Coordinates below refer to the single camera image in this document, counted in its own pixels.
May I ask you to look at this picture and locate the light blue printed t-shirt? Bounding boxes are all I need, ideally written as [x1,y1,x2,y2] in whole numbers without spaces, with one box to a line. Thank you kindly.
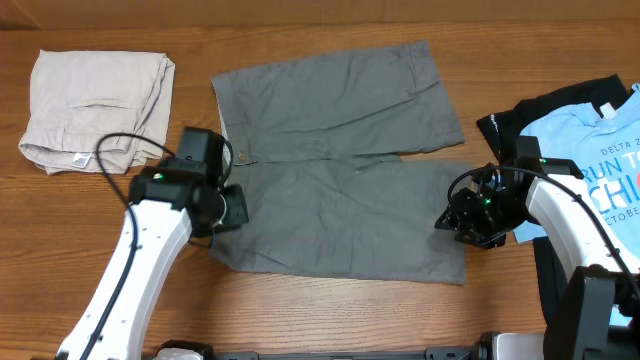
[512,82,640,329]

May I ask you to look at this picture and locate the black garment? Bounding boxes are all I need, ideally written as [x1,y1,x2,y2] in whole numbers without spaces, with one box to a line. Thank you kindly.
[476,73,632,326]

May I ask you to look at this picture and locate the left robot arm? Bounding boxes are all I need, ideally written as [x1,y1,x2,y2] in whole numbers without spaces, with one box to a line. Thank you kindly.
[56,166,248,359]

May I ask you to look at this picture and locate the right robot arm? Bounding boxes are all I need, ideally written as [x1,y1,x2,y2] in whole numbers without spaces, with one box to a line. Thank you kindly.
[435,157,639,360]

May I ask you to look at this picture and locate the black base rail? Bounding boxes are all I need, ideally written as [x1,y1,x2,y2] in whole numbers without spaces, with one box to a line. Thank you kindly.
[149,339,489,360]

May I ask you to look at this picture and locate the folded beige shorts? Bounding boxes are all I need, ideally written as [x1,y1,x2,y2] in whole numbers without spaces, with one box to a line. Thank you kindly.
[19,51,175,174]

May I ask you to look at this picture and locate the grey shorts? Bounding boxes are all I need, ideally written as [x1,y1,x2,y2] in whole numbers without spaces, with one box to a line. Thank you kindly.
[210,42,467,284]

